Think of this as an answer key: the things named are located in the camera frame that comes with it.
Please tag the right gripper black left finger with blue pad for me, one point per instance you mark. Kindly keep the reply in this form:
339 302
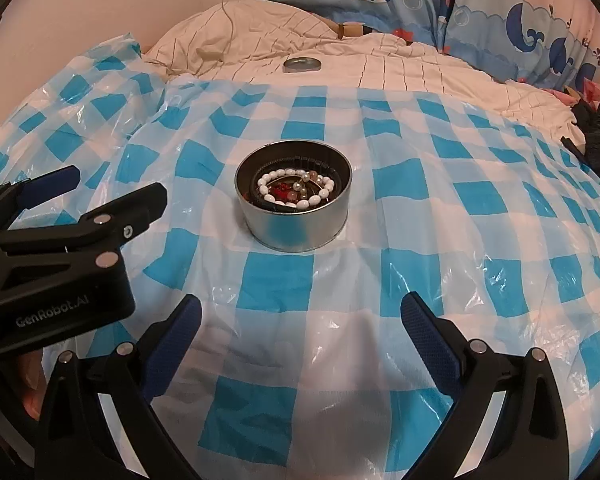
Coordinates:
74 440

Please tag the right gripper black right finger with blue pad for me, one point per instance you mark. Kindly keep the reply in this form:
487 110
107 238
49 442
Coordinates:
529 440

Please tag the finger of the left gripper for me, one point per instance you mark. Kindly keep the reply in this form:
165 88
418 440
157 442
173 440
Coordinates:
16 197
120 214

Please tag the person's left hand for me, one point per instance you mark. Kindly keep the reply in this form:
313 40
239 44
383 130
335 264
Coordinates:
26 381

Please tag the round silver metal tin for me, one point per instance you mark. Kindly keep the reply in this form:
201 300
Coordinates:
294 194

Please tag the white striped pillow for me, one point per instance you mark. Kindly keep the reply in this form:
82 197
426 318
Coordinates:
237 33

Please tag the blue white checkered plastic sheet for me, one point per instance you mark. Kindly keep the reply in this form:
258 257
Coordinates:
302 368

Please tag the silver tin lid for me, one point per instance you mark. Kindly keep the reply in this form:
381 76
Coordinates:
302 64

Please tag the white striped duvet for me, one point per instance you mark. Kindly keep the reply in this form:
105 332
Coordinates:
384 62

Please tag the brown bottle on bed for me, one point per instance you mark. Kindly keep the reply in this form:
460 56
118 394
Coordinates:
352 30

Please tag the blue whale print curtain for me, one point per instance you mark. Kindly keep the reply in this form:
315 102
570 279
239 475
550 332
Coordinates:
550 44

